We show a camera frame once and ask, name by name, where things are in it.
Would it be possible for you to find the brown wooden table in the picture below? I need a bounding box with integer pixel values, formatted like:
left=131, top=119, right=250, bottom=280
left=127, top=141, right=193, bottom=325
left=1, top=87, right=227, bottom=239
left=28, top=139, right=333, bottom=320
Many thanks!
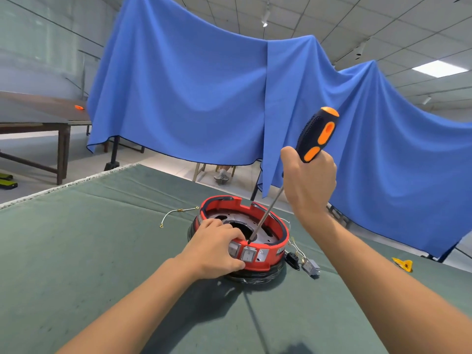
left=0, top=96, right=72, bottom=186
left=0, top=91, right=110, bottom=153

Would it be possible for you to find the person's right forearm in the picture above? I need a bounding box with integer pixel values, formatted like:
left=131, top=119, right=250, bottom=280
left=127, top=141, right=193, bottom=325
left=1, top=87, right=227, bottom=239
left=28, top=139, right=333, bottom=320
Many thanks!
left=295, top=206, right=472, bottom=354

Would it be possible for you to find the green felt table mat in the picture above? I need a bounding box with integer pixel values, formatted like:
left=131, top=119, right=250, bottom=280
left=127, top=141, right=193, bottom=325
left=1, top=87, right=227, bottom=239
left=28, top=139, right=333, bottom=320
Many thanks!
left=0, top=163, right=472, bottom=354

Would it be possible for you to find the yellow plastic part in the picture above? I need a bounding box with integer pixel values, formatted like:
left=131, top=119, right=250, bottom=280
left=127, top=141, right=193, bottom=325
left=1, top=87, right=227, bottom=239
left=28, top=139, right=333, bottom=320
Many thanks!
left=391, top=257, right=413, bottom=273

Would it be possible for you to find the red round appliance housing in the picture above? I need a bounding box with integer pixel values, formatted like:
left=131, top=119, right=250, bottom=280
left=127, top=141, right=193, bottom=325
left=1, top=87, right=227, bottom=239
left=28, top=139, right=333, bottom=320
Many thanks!
left=187, top=195, right=290, bottom=285

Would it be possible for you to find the wooden chair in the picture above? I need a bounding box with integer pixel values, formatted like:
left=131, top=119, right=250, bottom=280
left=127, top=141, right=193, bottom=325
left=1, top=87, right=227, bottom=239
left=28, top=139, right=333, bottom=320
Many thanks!
left=192, top=162, right=237, bottom=183

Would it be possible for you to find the person's right hand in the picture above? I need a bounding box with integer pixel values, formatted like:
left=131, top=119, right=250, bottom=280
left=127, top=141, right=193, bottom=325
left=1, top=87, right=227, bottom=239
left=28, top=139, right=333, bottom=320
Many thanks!
left=280, top=146, right=338, bottom=219

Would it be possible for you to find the white wire with gold terminals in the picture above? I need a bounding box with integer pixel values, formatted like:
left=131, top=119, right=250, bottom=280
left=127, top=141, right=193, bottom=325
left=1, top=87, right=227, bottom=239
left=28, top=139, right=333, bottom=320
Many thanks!
left=159, top=206, right=200, bottom=229

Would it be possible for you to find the grey switch module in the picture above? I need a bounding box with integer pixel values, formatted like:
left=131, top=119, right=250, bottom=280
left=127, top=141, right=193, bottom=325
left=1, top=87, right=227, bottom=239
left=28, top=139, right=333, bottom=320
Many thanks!
left=301, top=258, right=321, bottom=279

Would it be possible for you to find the person's left hand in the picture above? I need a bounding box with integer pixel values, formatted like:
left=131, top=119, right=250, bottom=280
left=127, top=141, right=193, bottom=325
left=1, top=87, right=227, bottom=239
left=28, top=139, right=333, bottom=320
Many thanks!
left=173, top=218, right=246, bottom=280

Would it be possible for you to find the black and orange screwdriver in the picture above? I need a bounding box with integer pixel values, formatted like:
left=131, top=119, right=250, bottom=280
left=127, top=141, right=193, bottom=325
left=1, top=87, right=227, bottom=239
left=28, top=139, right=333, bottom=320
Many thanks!
left=247, top=106, right=340, bottom=245

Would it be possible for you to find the black cloth stand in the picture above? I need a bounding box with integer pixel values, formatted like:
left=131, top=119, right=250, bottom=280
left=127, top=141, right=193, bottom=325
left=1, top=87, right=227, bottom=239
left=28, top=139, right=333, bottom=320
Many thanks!
left=104, top=135, right=145, bottom=171
left=424, top=242, right=472, bottom=264

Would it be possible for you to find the large blue cloth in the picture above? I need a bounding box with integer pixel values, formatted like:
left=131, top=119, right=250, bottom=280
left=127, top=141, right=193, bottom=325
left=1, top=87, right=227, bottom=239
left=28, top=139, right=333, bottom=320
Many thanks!
left=257, top=35, right=472, bottom=259
left=86, top=0, right=268, bottom=166

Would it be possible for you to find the ceiling panel light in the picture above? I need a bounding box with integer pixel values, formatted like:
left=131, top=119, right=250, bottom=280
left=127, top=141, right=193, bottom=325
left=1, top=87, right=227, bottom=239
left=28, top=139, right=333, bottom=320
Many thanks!
left=412, top=60, right=470, bottom=78

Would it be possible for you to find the person's left forearm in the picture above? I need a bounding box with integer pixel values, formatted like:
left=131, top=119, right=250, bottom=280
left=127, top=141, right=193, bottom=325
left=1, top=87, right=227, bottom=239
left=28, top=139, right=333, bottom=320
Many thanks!
left=56, top=256, right=201, bottom=354

